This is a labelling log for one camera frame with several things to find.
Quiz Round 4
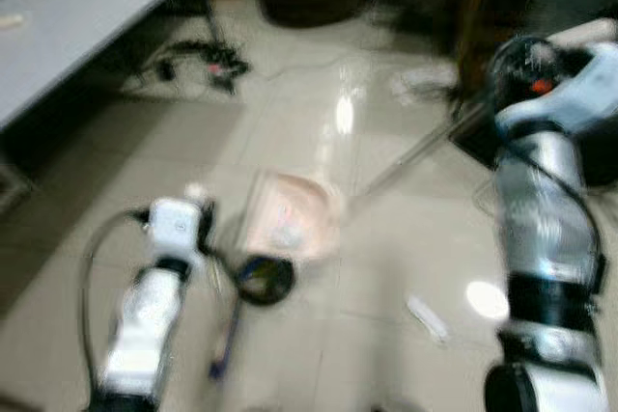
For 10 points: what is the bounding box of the black brush with blue handle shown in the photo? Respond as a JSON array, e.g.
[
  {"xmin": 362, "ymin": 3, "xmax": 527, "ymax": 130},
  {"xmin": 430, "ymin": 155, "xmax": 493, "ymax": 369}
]
[{"xmin": 208, "ymin": 253, "xmax": 296, "ymax": 381}]

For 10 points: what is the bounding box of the pink long-handled dustpan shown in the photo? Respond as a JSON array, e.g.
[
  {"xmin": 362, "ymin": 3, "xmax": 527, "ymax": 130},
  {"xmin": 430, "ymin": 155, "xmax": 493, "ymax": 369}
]
[{"xmin": 241, "ymin": 98, "xmax": 498, "ymax": 264}]

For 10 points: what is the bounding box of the black round fan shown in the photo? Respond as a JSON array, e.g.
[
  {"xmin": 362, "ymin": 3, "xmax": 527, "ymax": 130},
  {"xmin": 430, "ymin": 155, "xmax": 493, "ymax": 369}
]
[{"xmin": 526, "ymin": 0, "xmax": 618, "ymax": 42}]

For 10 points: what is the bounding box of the long white paper scrap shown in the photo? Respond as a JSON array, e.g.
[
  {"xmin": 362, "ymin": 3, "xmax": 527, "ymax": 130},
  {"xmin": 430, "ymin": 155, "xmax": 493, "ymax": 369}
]
[{"xmin": 406, "ymin": 294, "xmax": 451, "ymax": 346}]

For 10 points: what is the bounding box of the grey white table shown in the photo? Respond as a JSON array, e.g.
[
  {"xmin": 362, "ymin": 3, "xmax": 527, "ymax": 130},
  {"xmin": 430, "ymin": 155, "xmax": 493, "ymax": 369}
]
[{"xmin": 0, "ymin": 0, "xmax": 214, "ymax": 133}]

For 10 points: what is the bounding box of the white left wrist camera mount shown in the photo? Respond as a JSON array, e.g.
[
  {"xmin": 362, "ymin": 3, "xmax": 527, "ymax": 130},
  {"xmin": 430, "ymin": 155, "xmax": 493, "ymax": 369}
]
[{"xmin": 148, "ymin": 197, "xmax": 210, "ymax": 261}]

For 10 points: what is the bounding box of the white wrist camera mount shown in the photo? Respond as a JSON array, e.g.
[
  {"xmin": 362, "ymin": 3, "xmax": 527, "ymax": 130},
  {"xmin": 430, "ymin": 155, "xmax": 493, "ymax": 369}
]
[
  {"xmin": 497, "ymin": 41, "xmax": 618, "ymax": 139},
  {"xmin": 148, "ymin": 197, "xmax": 210, "ymax": 261}
]

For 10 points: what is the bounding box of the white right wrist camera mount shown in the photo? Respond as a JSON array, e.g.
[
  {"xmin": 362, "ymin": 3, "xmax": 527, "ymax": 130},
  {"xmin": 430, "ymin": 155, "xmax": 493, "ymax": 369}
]
[{"xmin": 497, "ymin": 41, "xmax": 618, "ymax": 139}]

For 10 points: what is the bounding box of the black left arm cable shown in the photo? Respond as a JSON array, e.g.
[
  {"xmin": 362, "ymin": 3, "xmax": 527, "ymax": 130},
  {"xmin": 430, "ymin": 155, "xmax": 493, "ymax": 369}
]
[{"xmin": 77, "ymin": 207, "xmax": 154, "ymax": 386}]

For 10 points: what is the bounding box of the black cable bundle with power strip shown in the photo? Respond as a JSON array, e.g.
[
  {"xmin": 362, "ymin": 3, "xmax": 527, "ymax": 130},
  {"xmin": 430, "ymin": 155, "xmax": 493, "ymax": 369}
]
[{"xmin": 135, "ymin": 39, "xmax": 252, "ymax": 95}]

